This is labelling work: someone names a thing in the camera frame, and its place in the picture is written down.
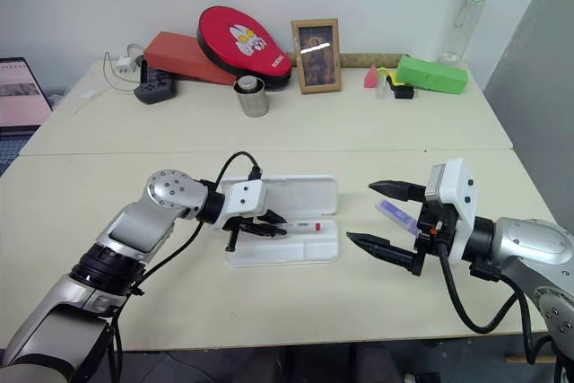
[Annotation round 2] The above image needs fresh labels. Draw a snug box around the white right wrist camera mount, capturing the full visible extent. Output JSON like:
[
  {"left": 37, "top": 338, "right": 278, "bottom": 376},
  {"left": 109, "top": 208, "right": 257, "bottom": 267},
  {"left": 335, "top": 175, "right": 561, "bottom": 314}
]
[{"left": 424, "top": 157, "right": 478, "bottom": 265}]

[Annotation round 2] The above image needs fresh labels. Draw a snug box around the wooden photo frame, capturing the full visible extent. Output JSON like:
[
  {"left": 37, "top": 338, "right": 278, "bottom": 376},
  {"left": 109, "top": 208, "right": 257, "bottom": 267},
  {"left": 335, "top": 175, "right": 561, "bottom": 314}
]
[{"left": 290, "top": 18, "right": 344, "bottom": 95}]

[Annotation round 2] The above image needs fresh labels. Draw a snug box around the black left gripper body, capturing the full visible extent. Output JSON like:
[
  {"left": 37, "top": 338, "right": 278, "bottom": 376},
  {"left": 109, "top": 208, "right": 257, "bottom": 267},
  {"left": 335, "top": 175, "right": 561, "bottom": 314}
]
[{"left": 222, "top": 215, "right": 258, "bottom": 253}]

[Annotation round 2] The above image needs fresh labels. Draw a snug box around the tan wooden bar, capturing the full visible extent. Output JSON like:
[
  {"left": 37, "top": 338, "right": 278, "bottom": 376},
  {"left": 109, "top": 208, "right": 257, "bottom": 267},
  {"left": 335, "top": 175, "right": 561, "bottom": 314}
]
[{"left": 503, "top": 352, "right": 558, "bottom": 363}]

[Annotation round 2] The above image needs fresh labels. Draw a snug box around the purple marker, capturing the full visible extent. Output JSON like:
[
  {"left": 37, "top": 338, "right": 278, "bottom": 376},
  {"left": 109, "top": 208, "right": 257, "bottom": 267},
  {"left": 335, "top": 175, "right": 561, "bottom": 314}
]
[{"left": 374, "top": 198, "right": 423, "bottom": 238}]

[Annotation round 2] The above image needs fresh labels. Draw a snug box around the white open pencil case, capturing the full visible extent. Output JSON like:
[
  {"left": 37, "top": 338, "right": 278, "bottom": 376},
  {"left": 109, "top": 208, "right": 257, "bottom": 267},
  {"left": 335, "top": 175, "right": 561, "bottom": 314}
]
[{"left": 221, "top": 173, "right": 343, "bottom": 267}]

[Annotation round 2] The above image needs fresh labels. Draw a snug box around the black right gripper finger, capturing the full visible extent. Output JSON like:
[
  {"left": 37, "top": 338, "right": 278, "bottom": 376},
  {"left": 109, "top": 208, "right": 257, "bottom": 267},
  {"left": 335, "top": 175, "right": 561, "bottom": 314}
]
[
  {"left": 345, "top": 231, "right": 425, "bottom": 278},
  {"left": 367, "top": 178, "right": 428, "bottom": 204}
]

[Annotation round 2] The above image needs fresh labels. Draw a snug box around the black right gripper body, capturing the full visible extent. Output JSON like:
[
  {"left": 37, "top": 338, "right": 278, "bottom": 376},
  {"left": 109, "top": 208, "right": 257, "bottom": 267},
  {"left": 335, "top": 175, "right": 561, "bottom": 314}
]
[{"left": 413, "top": 197, "right": 459, "bottom": 264}]

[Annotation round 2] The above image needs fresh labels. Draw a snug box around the red wedge box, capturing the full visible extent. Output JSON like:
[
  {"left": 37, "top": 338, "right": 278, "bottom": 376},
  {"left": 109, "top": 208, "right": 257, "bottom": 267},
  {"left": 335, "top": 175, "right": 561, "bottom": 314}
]
[{"left": 143, "top": 31, "right": 239, "bottom": 86}]

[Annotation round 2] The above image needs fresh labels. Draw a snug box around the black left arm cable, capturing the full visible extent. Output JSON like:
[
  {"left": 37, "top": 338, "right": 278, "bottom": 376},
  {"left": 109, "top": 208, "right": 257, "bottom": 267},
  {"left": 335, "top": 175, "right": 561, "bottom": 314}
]
[{"left": 71, "top": 151, "right": 264, "bottom": 383}]

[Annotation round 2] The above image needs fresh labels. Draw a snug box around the pink triangular block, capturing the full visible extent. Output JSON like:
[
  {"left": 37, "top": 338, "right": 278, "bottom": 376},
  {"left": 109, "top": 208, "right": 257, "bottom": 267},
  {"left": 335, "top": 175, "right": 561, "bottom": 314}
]
[{"left": 362, "top": 64, "right": 382, "bottom": 90}]

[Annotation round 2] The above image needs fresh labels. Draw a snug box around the yellow small object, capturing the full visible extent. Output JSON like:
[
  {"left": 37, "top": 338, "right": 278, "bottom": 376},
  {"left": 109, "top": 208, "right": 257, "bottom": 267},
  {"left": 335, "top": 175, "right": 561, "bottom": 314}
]
[{"left": 378, "top": 66, "right": 407, "bottom": 88}]

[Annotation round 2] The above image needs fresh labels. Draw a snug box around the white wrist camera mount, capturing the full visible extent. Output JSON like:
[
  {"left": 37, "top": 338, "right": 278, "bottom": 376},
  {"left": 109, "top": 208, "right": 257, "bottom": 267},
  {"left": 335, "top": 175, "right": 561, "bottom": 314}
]
[
  {"left": 424, "top": 157, "right": 478, "bottom": 265},
  {"left": 213, "top": 178, "right": 268, "bottom": 230}
]

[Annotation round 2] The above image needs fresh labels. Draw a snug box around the red paddle case with cartoon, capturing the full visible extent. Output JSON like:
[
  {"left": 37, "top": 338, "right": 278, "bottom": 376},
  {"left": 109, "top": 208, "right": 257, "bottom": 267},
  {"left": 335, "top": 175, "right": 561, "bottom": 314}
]
[{"left": 196, "top": 4, "right": 295, "bottom": 91}]

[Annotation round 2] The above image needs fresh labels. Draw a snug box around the green rectangular block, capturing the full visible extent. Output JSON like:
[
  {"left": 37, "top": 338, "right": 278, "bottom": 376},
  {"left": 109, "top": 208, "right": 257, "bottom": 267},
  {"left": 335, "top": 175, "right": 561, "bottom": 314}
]
[{"left": 396, "top": 54, "right": 470, "bottom": 96}]

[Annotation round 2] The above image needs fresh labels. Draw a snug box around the tan bamboo roll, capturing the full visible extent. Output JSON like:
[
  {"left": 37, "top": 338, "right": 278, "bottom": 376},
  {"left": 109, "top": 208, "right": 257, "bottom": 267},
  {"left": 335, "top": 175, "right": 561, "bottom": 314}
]
[{"left": 286, "top": 52, "right": 405, "bottom": 69}]

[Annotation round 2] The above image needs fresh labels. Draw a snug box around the clear bottle with green lid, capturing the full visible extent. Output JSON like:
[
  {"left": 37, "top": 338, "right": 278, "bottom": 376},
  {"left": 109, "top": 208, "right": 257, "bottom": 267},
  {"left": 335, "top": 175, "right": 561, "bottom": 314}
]
[{"left": 436, "top": 0, "right": 496, "bottom": 66}]

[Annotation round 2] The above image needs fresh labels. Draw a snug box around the white marker with red cap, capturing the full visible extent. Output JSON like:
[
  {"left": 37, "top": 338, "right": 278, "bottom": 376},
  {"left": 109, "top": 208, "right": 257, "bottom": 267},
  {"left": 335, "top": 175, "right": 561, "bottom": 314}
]
[{"left": 280, "top": 221, "right": 323, "bottom": 233}]

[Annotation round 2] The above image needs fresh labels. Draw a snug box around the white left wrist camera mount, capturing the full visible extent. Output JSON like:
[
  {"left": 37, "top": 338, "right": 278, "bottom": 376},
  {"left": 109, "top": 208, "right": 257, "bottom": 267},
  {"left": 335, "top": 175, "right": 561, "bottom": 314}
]
[{"left": 213, "top": 178, "right": 268, "bottom": 230}]

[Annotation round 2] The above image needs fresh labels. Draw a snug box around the open laptop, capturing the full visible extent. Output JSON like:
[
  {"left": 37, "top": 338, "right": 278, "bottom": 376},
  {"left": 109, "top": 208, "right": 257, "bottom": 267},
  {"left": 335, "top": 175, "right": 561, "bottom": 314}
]
[{"left": 0, "top": 57, "right": 55, "bottom": 178}]

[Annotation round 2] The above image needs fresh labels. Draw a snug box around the silver metal tin can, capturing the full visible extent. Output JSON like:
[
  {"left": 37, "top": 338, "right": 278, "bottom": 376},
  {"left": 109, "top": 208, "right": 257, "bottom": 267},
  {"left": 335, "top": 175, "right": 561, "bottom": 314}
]
[{"left": 231, "top": 74, "right": 271, "bottom": 118}]

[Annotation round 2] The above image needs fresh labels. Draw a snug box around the dark grey power strip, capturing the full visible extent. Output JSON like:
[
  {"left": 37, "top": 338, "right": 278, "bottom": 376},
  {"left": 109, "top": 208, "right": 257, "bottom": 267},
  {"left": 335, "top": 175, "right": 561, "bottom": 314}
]
[{"left": 133, "top": 58, "right": 177, "bottom": 106}]

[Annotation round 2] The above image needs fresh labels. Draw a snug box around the white charger with cable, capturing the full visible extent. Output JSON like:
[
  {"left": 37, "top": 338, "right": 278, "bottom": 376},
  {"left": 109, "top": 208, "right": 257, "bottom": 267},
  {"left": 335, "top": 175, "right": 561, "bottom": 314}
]
[{"left": 101, "top": 50, "right": 136, "bottom": 89}]

